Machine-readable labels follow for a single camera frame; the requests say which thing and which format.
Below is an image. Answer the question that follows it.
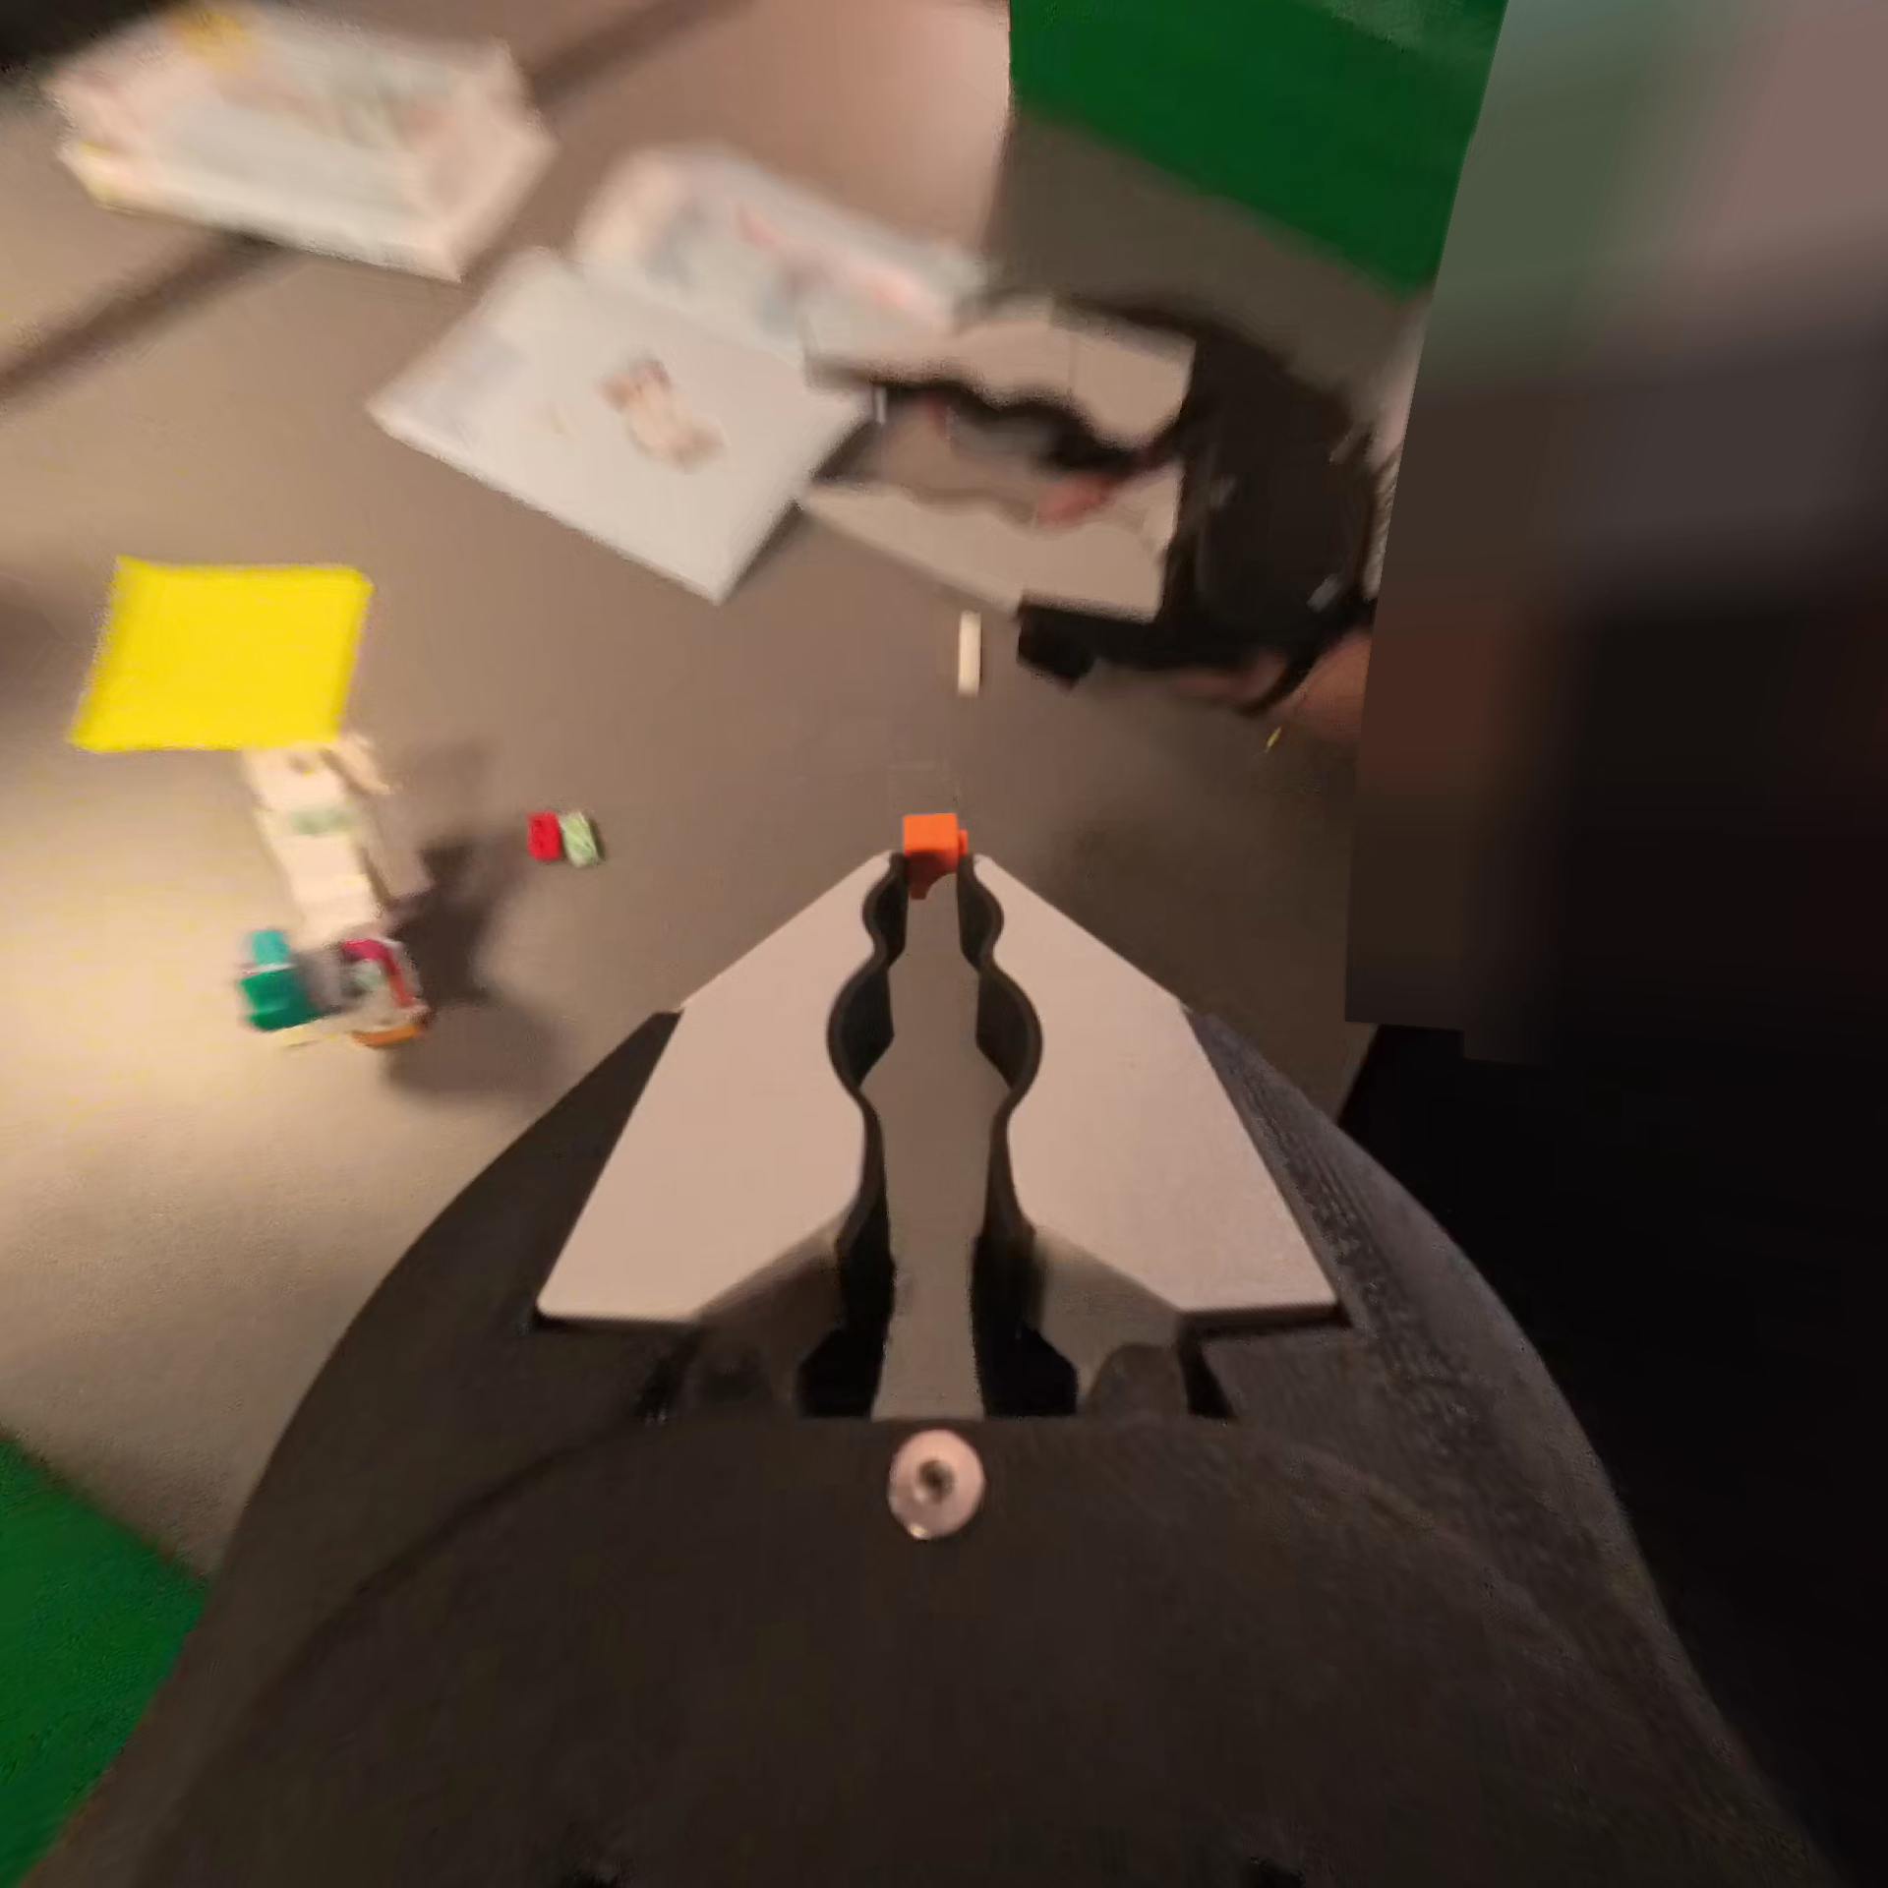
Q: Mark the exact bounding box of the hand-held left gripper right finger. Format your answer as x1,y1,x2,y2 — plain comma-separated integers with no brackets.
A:
954,854,1338,1331

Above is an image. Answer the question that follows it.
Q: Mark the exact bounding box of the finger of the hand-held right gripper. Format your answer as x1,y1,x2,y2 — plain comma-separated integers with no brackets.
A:
800,425,1180,621
807,294,1200,449

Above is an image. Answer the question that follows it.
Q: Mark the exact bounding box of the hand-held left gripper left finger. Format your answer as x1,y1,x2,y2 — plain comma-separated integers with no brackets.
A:
536,850,903,1335

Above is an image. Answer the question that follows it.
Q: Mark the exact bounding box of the white lego animal model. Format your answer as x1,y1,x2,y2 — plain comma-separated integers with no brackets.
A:
231,734,439,1054

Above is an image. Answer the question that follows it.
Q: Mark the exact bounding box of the open lego instruction booklet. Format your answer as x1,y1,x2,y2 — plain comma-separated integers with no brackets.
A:
366,145,992,609

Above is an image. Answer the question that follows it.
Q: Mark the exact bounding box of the green plastic bin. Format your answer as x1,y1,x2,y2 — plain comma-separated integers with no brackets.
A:
1007,0,1510,294

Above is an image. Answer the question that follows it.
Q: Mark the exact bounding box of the yellow sticky note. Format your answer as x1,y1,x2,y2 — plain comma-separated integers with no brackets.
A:
66,555,374,755

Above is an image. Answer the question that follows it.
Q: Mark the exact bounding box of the stack of paper booklets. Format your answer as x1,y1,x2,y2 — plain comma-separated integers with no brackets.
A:
47,0,556,286

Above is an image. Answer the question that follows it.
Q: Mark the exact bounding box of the green plastic container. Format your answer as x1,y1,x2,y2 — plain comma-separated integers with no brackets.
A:
0,1434,211,1888

